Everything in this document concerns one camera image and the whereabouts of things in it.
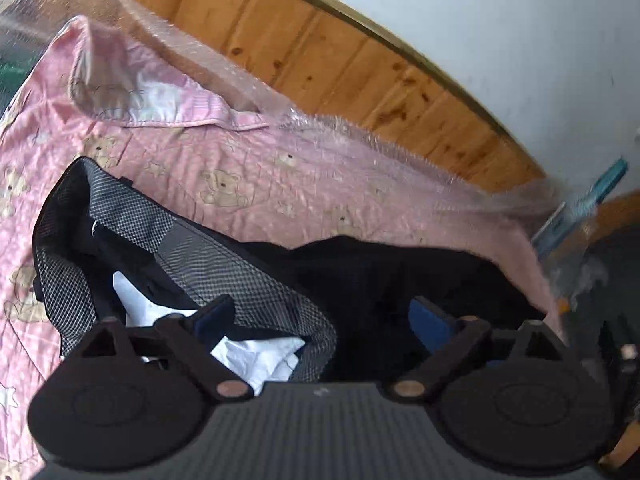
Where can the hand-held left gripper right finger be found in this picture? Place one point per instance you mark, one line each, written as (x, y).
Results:
(431, 326)

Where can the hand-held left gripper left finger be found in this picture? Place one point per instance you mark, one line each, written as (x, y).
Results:
(216, 316)

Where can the dark navy pants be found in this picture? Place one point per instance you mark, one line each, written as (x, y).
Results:
(380, 285)

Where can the pink bear-print quilt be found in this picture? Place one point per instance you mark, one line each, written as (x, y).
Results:
(260, 180)

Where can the blue plastic object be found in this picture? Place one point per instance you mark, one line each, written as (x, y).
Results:
(585, 200)

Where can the wooden headboard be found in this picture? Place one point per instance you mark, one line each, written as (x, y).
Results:
(320, 55)

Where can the green cloth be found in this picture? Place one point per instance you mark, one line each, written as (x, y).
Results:
(17, 67)

